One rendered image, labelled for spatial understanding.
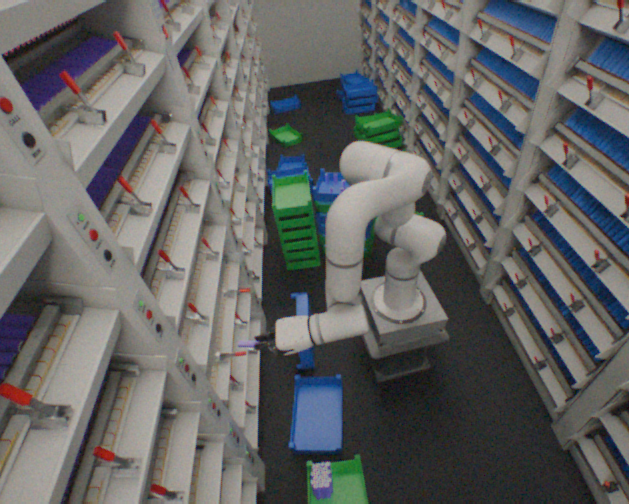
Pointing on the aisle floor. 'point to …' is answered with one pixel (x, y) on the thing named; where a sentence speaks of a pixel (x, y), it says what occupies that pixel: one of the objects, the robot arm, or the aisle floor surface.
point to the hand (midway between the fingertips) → (262, 342)
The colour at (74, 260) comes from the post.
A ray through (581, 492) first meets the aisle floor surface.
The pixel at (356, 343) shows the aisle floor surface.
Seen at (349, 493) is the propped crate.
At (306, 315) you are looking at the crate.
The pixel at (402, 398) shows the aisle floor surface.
